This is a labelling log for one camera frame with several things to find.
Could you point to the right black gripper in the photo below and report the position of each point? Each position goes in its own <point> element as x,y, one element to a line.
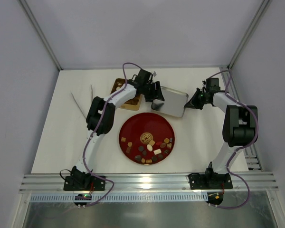
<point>198,99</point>

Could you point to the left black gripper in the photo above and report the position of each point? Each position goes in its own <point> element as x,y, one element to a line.
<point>153,90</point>

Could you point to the silver tin lid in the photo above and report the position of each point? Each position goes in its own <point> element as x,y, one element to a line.
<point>173,104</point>

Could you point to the gold chocolate tin box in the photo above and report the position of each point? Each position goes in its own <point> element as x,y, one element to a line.
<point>132,104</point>

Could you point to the silver metal tongs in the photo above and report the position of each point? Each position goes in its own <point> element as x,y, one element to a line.
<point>82,99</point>

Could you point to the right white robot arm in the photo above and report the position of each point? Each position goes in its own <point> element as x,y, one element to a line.
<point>240,130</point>

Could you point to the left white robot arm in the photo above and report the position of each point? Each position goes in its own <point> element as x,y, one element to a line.
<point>100,120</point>

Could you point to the caramel square chocolate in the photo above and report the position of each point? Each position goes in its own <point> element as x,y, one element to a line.
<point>152,142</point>

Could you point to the white oval chocolate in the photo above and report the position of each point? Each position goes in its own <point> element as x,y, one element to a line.
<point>149,148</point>

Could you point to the white rectangular chocolate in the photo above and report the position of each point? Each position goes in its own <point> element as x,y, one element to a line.
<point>158,151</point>

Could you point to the dark round chocolate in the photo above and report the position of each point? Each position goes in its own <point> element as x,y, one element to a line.
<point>140,148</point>

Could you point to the red round plate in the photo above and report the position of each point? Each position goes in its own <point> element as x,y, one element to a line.
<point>139,130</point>

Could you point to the aluminium mounting rail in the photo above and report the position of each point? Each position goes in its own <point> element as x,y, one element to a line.
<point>38,183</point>

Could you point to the slotted cable duct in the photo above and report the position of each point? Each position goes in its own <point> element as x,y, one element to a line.
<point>119,197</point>

